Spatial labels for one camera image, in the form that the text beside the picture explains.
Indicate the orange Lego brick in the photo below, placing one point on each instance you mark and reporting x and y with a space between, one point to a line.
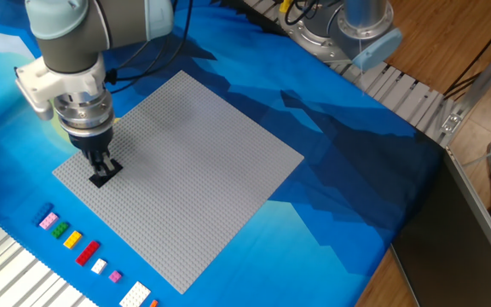
154 303

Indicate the small magenta Lego brick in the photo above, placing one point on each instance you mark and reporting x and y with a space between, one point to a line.
115 276

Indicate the yellow plastic piece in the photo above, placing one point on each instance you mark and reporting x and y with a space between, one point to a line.
285 6

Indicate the yellow Lego brick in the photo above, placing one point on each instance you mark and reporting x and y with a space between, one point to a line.
72 239

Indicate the red Lego brick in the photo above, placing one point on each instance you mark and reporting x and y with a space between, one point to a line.
87 253

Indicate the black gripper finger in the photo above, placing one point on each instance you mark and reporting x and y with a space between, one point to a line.
109 163
96 164

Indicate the large white Lego plate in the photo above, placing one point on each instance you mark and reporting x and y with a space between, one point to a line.
134 295

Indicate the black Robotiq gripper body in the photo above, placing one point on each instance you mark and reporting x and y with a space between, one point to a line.
92 143

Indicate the pink Lego brick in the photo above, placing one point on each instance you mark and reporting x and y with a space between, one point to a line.
49 221

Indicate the large grey Lego baseplate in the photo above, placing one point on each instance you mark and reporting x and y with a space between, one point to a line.
194 183

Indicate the blue mountain print cloth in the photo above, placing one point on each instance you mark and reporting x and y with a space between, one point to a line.
313 192

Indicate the blue Lego brick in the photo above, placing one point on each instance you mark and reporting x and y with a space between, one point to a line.
43 213

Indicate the aluminium beam with corner bracket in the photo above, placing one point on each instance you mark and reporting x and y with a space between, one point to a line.
484 79

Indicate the black Lego plate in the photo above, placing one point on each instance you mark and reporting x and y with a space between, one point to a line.
100 181

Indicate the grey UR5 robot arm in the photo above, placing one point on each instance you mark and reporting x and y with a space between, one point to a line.
75 38

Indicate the small white Lego brick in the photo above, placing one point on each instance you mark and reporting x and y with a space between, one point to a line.
99 266

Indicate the green Lego brick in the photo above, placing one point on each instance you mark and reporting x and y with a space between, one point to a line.
60 230

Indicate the black flat panel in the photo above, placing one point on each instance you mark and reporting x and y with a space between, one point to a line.
450 239

